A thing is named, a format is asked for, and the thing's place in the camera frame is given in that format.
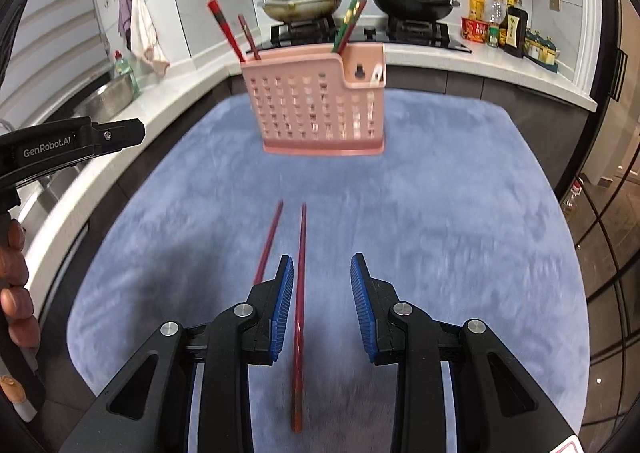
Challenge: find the dark red chopstick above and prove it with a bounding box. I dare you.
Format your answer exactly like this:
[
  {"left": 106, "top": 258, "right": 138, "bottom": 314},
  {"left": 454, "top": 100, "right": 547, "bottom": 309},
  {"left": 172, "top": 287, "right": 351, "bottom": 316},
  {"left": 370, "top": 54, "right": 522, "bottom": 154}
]
[
  {"left": 238, "top": 14, "right": 260, "bottom": 61},
  {"left": 253, "top": 200, "right": 284, "bottom": 285},
  {"left": 291, "top": 204, "right": 307, "bottom": 433}
]

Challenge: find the green chopstick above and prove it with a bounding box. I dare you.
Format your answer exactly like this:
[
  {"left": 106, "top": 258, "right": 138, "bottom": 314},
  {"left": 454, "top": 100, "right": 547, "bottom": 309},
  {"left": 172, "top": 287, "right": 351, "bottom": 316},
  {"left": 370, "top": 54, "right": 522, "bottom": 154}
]
[
  {"left": 332, "top": 0, "right": 366, "bottom": 54},
  {"left": 331, "top": 0, "right": 359, "bottom": 55}
]

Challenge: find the white ceramic soup spoon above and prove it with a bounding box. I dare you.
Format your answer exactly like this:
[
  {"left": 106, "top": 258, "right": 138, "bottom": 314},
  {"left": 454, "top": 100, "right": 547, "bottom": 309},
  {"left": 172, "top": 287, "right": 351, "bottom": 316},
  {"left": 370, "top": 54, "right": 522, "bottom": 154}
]
[{"left": 370, "top": 63, "right": 384, "bottom": 86}]

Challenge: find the person's left hand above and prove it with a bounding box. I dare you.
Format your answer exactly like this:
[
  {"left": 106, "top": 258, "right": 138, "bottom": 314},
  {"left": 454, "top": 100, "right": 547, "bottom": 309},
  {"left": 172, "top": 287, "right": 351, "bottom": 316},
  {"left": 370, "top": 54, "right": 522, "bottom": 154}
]
[{"left": 1, "top": 219, "right": 40, "bottom": 352}]

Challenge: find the steel mixing bowl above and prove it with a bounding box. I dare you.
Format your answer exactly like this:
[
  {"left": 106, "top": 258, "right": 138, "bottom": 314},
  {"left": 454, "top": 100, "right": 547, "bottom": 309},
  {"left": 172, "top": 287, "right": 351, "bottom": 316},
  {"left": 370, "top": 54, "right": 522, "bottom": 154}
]
[{"left": 74, "top": 74, "right": 136, "bottom": 123}]

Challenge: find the green dish soap bottle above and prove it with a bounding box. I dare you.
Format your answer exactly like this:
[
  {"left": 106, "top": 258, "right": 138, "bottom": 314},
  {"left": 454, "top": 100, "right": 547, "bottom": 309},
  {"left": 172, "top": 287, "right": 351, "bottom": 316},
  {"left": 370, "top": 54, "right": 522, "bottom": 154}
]
[{"left": 114, "top": 50, "right": 140, "bottom": 98}]

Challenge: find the white hanging towel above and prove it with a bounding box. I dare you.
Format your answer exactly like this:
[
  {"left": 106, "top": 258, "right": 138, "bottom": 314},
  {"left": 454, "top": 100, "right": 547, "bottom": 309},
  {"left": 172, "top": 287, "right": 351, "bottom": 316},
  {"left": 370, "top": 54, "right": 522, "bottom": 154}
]
[{"left": 130, "top": 0, "right": 170, "bottom": 77}]

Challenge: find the purple hanging cloth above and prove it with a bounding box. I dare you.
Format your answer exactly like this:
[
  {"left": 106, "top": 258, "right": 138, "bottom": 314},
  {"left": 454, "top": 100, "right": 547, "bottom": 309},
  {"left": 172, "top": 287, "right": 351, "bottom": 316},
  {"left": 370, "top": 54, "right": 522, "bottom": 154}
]
[{"left": 118, "top": 0, "right": 132, "bottom": 50}]

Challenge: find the blue-grey fabric mat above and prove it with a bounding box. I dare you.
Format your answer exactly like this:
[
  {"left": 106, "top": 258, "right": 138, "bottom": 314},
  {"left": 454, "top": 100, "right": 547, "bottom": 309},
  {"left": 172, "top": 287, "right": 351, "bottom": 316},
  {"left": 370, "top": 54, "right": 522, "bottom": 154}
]
[{"left": 67, "top": 90, "right": 589, "bottom": 452}]

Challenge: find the bottle on floor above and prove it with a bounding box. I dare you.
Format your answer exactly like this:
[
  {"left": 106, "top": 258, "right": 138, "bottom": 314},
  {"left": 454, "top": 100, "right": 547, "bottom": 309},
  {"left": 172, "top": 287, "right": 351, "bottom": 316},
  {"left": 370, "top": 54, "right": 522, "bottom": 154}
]
[{"left": 561, "top": 178, "right": 582, "bottom": 217}]

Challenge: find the pink perforated utensil basket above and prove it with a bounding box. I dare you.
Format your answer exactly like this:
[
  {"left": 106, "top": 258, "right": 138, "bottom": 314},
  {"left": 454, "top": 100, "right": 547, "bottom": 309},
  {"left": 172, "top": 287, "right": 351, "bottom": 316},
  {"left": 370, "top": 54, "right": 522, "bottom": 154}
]
[{"left": 241, "top": 43, "right": 386, "bottom": 156}]

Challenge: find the steel wok with lid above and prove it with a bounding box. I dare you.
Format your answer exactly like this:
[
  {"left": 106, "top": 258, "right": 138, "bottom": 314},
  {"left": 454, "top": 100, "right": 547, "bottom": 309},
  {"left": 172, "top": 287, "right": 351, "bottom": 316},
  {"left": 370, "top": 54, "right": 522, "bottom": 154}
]
[{"left": 257, "top": 0, "right": 343, "bottom": 24}]

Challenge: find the black gas stove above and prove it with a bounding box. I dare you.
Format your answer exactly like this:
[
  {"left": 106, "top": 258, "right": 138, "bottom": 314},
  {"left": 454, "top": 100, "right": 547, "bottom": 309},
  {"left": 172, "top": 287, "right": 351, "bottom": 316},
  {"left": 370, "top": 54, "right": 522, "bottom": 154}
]
[{"left": 257, "top": 17, "right": 472, "bottom": 54}]

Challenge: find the red instant noodle cup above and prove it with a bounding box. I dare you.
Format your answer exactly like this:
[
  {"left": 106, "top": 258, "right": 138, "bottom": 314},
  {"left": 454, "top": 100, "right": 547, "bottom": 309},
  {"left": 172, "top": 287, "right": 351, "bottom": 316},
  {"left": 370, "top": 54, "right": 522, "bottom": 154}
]
[{"left": 461, "top": 18, "right": 489, "bottom": 44}]

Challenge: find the small green-lid jar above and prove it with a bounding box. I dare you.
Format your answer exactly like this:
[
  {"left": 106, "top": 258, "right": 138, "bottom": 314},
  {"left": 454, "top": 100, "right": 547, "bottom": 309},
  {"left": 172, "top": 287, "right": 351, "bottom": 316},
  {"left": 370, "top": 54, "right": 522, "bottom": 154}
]
[{"left": 487, "top": 24, "right": 500, "bottom": 48}]

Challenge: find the green seasoning jar rack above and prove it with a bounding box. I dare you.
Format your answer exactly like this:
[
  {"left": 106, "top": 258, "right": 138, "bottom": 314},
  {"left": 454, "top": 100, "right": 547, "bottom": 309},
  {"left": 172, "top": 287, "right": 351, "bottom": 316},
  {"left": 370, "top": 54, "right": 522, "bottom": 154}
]
[{"left": 524, "top": 30, "right": 558, "bottom": 73}]

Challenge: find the dark soy sauce bottle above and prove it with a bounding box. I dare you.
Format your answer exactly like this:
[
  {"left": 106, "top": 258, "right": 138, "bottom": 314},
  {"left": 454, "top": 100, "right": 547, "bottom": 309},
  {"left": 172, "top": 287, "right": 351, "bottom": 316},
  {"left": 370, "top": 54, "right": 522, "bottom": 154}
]
[{"left": 500, "top": 0, "right": 528, "bottom": 58}]

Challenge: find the black wok with lid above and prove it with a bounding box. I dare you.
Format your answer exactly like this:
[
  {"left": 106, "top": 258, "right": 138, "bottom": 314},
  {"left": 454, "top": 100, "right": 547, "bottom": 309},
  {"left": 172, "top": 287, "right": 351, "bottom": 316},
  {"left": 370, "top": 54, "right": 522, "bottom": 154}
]
[{"left": 373, "top": 0, "right": 460, "bottom": 22}]

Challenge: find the clear plastic bottle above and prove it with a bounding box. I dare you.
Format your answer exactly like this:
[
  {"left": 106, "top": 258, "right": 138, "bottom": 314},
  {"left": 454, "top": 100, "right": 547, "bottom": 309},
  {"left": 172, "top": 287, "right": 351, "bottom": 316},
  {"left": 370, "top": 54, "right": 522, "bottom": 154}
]
[{"left": 488, "top": 0, "right": 504, "bottom": 25}]

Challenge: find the yellow snack packet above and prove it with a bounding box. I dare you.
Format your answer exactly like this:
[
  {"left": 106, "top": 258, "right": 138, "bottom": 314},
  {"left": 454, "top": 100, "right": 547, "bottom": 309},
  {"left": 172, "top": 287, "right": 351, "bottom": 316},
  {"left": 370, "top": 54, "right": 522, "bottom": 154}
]
[{"left": 468, "top": 0, "right": 486, "bottom": 21}]

